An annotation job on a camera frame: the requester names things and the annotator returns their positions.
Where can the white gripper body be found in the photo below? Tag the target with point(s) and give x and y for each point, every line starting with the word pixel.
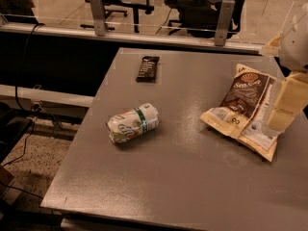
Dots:
pixel 295 45

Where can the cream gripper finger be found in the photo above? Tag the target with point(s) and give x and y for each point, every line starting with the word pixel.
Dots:
pixel 271 48
pixel 291 99

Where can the white green 7up can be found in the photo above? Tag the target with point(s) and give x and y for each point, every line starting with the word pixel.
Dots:
pixel 133 123

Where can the clear barrier panel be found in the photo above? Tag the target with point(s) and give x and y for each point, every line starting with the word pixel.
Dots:
pixel 261 20

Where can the brown cream chip bag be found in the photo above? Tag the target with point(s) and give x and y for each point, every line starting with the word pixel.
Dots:
pixel 241 114

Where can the dark seated chair right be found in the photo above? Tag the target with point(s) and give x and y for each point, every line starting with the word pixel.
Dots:
pixel 200 17

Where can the dark chocolate bar wrapper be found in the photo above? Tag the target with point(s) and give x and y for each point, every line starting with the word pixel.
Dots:
pixel 148 69

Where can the right metal barrier bracket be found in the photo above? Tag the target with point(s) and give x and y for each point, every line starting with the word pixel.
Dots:
pixel 224 20

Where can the metal barrier bracket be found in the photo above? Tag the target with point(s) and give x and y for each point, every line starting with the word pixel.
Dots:
pixel 224 20
pixel 98 14

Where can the left metal barrier bracket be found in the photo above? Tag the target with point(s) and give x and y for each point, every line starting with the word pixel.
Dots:
pixel 98 14

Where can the white horizontal rail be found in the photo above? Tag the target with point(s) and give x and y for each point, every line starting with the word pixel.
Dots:
pixel 47 95

